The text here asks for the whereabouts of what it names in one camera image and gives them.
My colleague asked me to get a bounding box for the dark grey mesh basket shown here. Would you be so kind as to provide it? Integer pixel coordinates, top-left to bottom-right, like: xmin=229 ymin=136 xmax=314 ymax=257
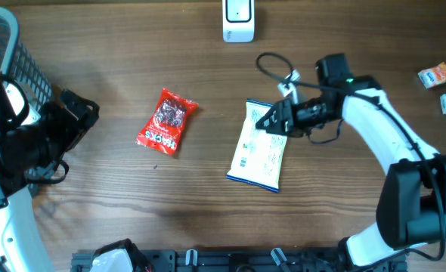
xmin=0 ymin=7 xmax=60 ymax=199

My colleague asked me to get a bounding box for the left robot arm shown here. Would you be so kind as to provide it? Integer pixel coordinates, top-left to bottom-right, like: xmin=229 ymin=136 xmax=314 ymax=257
xmin=0 ymin=73 xmax=100 ymax=271

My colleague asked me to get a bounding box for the yellow snack bag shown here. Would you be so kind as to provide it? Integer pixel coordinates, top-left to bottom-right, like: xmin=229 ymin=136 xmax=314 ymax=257
xmin=226 ymin=99 xmax=287 ymax=193

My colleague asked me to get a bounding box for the red Hacks candy bag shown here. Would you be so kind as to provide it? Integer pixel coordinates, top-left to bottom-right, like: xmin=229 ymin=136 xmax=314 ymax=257
xmin=136 ymin=88 xmax=199 ymax=156

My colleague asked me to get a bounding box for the small orange box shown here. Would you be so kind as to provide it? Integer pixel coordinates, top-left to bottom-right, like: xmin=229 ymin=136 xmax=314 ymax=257
xmin=418 ymin=62 xmax=446 ymax=88

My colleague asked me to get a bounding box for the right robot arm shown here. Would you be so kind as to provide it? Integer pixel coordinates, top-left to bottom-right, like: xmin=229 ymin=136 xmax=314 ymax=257
xmin=256 ymin=53 xmax=446 ymax=271

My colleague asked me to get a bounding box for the white barcode scanner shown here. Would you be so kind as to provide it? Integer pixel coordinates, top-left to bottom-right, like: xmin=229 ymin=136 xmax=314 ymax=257
xmin=221 ymin=0 xmax=256 ymax=43

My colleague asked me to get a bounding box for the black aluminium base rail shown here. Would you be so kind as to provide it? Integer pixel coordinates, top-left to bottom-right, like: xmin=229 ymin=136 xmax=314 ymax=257
xmin=70 ymin=247 xmax=408 ymax=272

